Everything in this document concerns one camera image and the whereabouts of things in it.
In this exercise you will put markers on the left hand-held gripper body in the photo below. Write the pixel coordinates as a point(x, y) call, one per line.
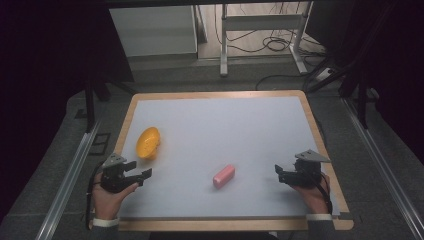
point(111, 178)

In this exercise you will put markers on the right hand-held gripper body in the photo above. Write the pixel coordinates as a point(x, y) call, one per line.
point(305, 173)

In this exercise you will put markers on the yellow plastic bowl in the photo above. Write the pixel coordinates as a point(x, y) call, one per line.
point(147, 143)

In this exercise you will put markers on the pink soap bar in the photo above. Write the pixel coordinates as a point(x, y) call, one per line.
point(224, 176)

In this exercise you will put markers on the person's left hand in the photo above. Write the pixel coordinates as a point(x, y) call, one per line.
point(108, 203)

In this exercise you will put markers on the person's right hand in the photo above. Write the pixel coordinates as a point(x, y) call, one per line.
point(315, 200)

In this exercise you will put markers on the white table mat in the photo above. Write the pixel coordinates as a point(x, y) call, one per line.
point(220, 133)

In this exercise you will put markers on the black stand leg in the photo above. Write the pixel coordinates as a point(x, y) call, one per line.
point(89, 106)
point(362, 106)

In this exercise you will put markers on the wooden table board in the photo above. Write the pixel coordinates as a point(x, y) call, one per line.
point(213, 225)

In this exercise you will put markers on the white power strip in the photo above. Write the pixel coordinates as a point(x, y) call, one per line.
point(325, 74)

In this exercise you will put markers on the white cabinet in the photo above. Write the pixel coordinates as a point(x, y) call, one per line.
point(153, 30)

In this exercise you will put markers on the black square floor bracket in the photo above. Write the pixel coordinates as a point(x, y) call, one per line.
point(100, 144)

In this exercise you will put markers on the aluminium rail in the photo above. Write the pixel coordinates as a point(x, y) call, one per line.
point(383, 170)
point(66, 186)

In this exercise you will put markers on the white desk frame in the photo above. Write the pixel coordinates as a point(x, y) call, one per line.
point(260, 22)

